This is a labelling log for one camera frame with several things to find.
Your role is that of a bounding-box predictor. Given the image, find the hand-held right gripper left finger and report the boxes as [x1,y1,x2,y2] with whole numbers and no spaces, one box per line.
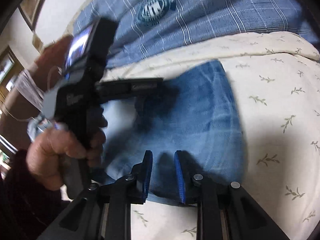
[37,150,153,240]

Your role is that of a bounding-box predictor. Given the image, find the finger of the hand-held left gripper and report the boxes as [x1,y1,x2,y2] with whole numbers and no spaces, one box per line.
[96,77,165,103]

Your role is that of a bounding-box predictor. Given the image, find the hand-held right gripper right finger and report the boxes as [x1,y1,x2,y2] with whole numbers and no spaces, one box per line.
[174,150,290,240]

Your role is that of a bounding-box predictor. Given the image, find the blue denim pants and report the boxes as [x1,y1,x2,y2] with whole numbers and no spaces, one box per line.
[101,59,247,205]

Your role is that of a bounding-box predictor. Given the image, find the person's left forearm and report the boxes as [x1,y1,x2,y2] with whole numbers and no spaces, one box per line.
[0,149,73,240]

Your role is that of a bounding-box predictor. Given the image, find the person's left hand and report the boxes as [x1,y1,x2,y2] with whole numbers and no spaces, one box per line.
[26,116,108,191]

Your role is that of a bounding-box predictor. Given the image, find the blue star-print cloth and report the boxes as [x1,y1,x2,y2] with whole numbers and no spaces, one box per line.
[27,115,68,143]

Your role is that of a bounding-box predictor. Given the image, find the pink cloth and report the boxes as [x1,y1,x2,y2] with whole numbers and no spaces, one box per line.
[14,69,46,111]

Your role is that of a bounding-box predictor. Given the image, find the dark red headboard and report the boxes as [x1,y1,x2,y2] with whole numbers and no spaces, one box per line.
[34,35,73,93]

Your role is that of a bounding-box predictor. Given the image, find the wooden cabinet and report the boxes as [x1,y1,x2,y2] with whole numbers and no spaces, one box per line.
[0,45,23,117]

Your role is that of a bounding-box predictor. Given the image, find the cream leaf-print bedsheet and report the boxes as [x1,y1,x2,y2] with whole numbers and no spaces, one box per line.
[100,31,320,240]

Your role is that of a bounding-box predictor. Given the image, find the blue plaid blanket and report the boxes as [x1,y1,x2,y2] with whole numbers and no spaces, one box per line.
[72,0,320,68]

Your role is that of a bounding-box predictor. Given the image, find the white charging cable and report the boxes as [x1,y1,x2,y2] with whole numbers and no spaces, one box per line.
[48,66,63,91]

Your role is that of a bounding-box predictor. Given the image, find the framed wall picture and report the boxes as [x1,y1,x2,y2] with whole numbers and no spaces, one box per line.
[19,0,52,32]

